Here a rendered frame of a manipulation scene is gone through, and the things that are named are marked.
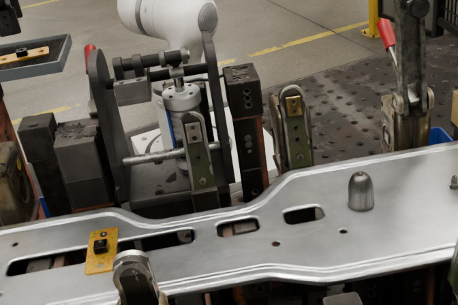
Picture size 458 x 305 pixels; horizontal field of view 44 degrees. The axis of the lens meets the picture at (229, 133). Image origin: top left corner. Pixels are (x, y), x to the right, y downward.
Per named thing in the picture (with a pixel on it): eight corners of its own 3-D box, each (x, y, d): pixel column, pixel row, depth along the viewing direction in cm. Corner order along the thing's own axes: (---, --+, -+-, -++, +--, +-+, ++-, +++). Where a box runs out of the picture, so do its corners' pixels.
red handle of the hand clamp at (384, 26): (401, 103, 82) (370, 18, 90) (398, 110, 84) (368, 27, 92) (429, 97, 83) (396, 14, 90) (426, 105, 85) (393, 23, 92)
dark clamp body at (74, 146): (99, 343, 99) (34, 157, 80) (105, 289, 110) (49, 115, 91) (161, 331, 99) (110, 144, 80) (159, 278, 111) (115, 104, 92)
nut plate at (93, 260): (115, 270, 69) (112, 263, 68) (84, 276, 69) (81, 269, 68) (118, 227, 76) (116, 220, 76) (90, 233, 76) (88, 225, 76)
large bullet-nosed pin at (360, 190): (353, 222, 74) (352, 181, 70) (345, 208, 76) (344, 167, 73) (377, 218, 74) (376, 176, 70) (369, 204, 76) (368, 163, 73)
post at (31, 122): (83, 320, 103) (14, 129, 84) (86, 299, 108) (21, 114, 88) (110, 314, 104) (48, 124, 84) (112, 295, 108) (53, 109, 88)
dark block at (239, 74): (257, 291, 104) (227, 83, 83) (251, 265, 110) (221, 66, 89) (283, 286, 104) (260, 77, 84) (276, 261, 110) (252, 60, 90)
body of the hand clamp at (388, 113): (392, 286, 101) (394, 112, 84) (378, 261, 107) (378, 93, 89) (424, 280, 101) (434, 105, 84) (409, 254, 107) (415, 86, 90)
